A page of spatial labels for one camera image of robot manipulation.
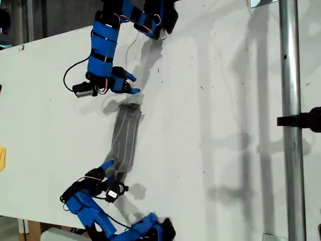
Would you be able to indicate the black round object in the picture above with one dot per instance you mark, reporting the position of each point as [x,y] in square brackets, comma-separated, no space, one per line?
[5,21]

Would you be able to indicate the yellow object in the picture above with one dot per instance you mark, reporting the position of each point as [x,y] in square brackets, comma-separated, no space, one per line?
[2,159]

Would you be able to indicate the grey white-striped towel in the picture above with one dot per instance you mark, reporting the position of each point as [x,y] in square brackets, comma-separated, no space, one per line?
[125,135]

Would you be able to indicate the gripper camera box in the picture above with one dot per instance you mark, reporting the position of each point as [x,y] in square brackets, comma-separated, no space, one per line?
[84,90]
[115,192]

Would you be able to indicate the white box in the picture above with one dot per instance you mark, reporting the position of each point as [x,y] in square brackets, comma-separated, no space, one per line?
[62,235]

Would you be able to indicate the steel post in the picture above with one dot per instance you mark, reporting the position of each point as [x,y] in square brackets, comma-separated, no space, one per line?
[292,120]

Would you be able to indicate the black clamp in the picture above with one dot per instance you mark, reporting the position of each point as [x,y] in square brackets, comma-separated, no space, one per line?
[301,120]

